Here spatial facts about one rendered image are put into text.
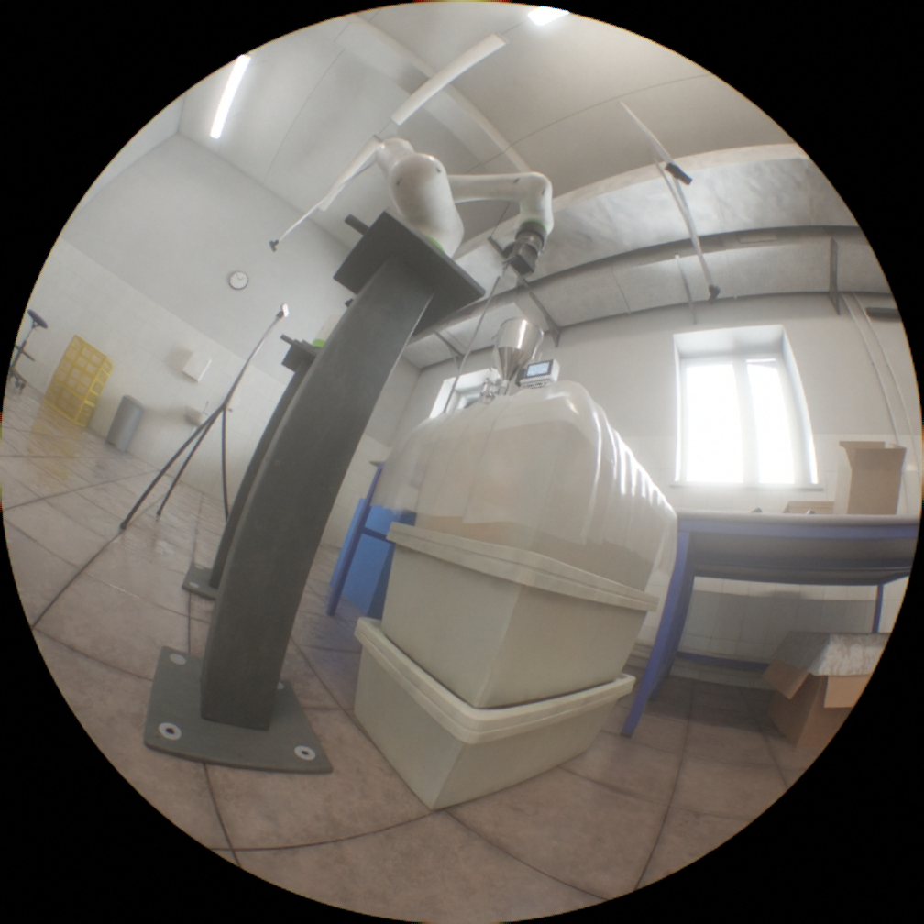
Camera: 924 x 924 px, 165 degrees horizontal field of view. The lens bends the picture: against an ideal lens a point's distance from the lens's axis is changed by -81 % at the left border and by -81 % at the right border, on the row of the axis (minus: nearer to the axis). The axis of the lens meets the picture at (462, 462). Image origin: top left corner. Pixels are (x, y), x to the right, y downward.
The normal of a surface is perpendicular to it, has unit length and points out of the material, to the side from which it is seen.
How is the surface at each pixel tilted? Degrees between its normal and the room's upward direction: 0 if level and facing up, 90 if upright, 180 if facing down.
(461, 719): 90
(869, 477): 125
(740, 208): 180
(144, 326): 90
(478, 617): 96
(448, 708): 90
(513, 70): 180
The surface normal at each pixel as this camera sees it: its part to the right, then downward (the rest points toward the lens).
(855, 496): -0.70, 0.17
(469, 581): -0.76, -0.32
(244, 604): 0.65, -0.03
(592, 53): -0.30, 0.91
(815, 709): -0.60, -0.43
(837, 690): -0.44, -0.74
